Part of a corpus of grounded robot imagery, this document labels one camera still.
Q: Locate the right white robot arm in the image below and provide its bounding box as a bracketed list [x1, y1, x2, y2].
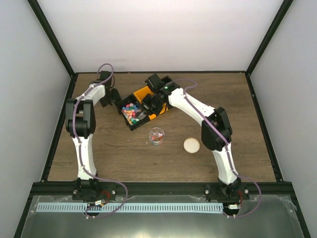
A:
[142, 74, 241, 200]

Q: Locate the light blue slotted cable duct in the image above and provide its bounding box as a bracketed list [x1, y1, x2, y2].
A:
[36, 202, 223, 214]

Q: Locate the yellow bin with lollipops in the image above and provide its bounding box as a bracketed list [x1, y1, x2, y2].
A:
[133, 86, 172, 120]

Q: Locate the metal scoop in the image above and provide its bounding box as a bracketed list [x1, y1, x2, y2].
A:
[135, 110, 148, 120]

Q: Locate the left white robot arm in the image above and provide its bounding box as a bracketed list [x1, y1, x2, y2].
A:
[65, 71, 121, 180]

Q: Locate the round white jar lid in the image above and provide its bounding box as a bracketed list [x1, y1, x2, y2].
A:
[183, 137, 200, 154]

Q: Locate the black bin with star candies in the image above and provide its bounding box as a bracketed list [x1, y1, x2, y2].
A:
[115, 94, 150, 131]

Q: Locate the clear plastic jar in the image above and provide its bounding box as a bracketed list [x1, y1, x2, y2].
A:
[149, 127, 165, 146]

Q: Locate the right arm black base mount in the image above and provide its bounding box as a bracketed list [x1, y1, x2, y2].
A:
[204, 178, 250, 202]

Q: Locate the black bin with swirl lollipops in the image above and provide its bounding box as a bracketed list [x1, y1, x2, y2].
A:
[161, 75, 172, 84]

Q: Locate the black aluminium frame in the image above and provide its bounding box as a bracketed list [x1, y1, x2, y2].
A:
[13, 0, 312, 238]

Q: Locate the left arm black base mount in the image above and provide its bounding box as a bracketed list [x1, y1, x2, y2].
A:
[72, 178, 116, 202]

